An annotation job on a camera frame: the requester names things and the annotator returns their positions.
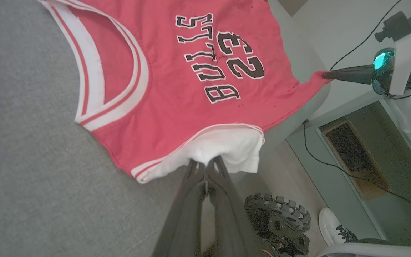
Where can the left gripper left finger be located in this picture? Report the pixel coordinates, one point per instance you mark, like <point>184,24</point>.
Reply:
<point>184,221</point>

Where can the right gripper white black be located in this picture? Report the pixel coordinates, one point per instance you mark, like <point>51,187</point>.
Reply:
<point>401,64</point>

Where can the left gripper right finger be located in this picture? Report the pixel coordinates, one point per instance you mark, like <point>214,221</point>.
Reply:
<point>230,221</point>

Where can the red Bulls 23 jersey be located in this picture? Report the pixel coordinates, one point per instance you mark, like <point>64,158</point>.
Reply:
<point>177,103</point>

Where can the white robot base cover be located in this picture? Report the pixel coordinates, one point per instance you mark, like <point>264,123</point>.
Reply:
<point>376,251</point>

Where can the black omni wheel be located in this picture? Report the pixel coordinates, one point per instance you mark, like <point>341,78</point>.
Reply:
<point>280,221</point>

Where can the white sneaker black laces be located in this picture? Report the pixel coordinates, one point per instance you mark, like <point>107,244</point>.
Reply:
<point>334,226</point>

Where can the grey-green panel brown recess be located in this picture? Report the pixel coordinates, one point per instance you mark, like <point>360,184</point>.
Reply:
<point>405,167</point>

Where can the grey and yellow sofa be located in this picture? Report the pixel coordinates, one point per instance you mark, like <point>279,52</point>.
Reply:
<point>30,160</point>

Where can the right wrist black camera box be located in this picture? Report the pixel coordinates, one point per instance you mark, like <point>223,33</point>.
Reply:
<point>394,26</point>

